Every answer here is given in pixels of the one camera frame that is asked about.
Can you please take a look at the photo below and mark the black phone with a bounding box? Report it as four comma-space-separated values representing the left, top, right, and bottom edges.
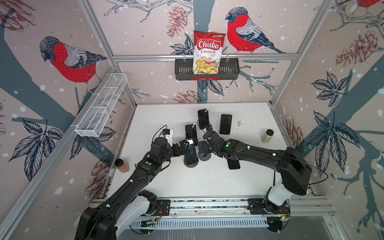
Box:
227, 159, 241, 170
198, 109, 210, 131
220, 114, 233, 135
184, 145, 199, 164

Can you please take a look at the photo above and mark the black wall basket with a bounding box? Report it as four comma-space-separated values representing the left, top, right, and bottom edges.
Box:
175, 58, 240, 81

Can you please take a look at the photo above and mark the wooden round phone stand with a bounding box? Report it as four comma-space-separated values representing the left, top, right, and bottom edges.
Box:
184, 158, 199, 168

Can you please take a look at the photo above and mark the grey round phone stand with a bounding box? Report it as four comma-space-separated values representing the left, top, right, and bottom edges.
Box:
198, 142, 212, 162

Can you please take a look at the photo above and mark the yellow liquid jar black lid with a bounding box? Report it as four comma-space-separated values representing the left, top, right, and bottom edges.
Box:
261, 129, 274, 143

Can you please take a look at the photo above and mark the red cassava chips bag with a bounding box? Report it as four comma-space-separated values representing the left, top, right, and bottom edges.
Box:
193, 31, 226, 75

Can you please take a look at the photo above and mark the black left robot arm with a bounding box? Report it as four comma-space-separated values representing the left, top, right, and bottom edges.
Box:
75, 137, 194, 240

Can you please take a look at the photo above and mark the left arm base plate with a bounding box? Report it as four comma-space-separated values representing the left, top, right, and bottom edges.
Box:
144, 200, 171, 217

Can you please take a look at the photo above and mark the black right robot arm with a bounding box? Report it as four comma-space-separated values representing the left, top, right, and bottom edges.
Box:
203, 130, 312, 213

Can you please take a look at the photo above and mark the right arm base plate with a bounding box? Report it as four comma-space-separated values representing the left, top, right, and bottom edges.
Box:
247, 199, 291, 215

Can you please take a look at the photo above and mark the white wire mesh basket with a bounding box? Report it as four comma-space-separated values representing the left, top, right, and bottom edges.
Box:
75, 73, 128, 138

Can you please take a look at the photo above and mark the purple edged phone on stand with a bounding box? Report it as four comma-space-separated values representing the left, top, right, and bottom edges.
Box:
185, 123, 198, 147

